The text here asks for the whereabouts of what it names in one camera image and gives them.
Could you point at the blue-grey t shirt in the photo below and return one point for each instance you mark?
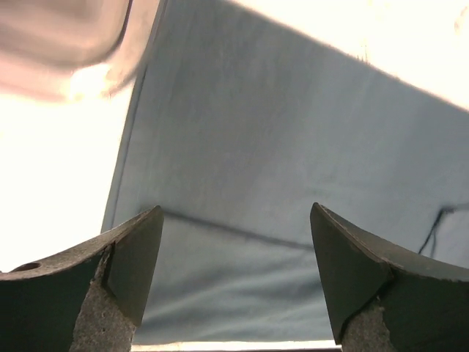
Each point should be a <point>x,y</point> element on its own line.
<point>236,127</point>

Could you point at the clear plastic bin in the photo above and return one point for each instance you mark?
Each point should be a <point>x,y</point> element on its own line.
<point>71,50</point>

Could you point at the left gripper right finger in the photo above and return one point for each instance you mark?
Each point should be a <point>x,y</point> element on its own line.
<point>383,297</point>

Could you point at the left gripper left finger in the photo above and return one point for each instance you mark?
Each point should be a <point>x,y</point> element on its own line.
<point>90,297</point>

